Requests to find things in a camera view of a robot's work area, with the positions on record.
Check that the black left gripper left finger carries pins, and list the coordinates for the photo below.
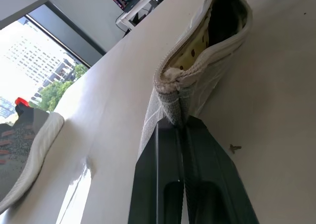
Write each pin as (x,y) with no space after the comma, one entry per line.
(155,174)

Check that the white mesh zipper pouch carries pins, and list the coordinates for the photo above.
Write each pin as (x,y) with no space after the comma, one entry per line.
(214,61)

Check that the grey knit sneaker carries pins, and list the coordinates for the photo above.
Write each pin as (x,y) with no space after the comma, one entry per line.
(22,150)

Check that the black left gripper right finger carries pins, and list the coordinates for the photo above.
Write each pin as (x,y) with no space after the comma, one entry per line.
(212,179)

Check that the white desk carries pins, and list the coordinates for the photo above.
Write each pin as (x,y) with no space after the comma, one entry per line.
(138,11)

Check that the dark window frame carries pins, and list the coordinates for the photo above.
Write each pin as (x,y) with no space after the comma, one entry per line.
(71,29)

